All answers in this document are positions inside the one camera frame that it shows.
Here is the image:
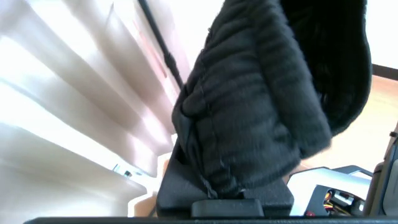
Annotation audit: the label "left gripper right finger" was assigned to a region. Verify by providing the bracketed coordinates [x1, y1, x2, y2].
[243, 176, 295, 218]

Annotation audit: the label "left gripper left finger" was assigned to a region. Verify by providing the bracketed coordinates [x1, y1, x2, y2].
[156, 140, 218, 218]

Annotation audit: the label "black shorts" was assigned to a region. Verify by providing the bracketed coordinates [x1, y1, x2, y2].
[171, 0, 373, 200]

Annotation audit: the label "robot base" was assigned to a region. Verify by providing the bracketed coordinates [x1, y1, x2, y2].
[285, 121, 398, 218]

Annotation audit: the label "black clothes rack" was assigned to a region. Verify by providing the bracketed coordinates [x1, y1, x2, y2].
[137, 0, 185, 90]

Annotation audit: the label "window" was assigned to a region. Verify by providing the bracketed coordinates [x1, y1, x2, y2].
[111, 163, 144, 180]

